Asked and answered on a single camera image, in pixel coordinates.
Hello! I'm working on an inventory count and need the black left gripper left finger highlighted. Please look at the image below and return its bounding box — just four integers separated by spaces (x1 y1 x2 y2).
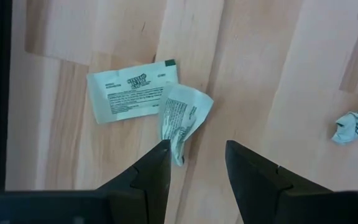
95 139 172 224

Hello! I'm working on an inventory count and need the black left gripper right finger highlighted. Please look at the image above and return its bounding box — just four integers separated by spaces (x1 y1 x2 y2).
225 139 334 224

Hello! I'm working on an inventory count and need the pale green stevia packet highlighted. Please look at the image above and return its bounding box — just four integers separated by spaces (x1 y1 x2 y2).
86 58 180 125

